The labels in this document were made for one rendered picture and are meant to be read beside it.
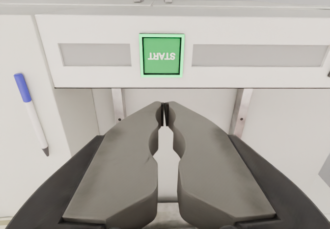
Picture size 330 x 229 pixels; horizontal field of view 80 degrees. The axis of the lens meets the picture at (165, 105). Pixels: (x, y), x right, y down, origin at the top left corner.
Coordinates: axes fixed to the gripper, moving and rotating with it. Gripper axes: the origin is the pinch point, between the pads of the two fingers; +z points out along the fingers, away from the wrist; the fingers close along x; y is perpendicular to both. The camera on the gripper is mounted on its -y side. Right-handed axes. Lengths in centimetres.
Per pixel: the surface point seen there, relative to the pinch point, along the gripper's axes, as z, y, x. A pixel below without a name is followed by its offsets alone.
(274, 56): 15.1, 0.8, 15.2
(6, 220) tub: 13.2, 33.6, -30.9
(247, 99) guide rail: 25.7, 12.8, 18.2
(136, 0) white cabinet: 48.6, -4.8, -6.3
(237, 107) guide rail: 26.6, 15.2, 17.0
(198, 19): 14.7, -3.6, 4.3
